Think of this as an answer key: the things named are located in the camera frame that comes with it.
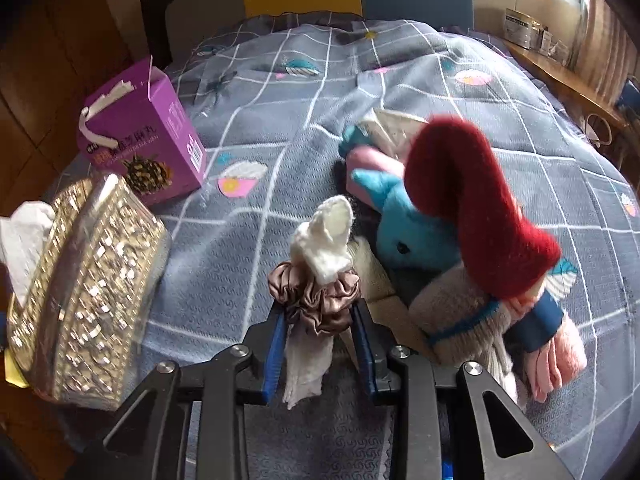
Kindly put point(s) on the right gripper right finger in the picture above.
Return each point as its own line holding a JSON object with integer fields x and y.
{"x": 397, "y": 376}

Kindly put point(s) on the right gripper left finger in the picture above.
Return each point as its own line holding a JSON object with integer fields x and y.
{"x": 244, "y": 374}

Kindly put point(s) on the white cloth with brown scrunchie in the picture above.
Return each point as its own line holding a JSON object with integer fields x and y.
{"x": 316, "y": 286}

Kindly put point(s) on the red knitted sock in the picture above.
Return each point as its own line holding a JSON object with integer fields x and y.
{"x": 452, "y": 174}

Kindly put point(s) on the beige sock with blue stripe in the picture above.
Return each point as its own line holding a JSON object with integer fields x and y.
{"x": 461, "y": 323}

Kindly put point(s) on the blue plush toy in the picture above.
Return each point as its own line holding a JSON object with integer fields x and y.
{"x": 405, "y": 238}

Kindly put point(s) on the gold ornate tissue box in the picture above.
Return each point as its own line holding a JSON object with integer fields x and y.
{"x": 76, "y": 335}

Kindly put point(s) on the white plastic wrapped packet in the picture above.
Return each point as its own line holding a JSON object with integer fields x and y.
{"x": 390, "y": 131}

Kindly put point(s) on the purple cardboard gift box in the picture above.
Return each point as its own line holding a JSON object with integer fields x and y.
{"x": 135, "y": 126}

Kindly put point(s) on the grey checked bed quilt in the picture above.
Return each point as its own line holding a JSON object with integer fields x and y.
{"x": 270, "y": 100}

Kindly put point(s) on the wooden side desk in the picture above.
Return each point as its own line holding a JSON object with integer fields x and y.
{"x": 565, "y": 85}

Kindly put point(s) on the silver box on desk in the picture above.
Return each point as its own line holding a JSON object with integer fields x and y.
{"x": 521, "y": 29}

